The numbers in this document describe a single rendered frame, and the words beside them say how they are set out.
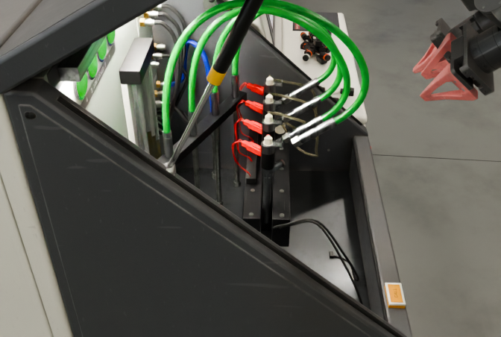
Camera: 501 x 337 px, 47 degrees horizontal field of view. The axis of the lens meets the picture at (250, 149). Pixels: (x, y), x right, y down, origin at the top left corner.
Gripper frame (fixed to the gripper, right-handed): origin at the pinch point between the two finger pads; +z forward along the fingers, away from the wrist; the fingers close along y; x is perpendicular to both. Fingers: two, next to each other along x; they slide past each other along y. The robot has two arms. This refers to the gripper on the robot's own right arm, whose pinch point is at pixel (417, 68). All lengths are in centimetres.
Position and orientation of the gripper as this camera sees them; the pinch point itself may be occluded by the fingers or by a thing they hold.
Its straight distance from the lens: 121.5
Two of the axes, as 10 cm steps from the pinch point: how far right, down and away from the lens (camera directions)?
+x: -2.8, 5.6, -7.8
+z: -6.7, 4.6, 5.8
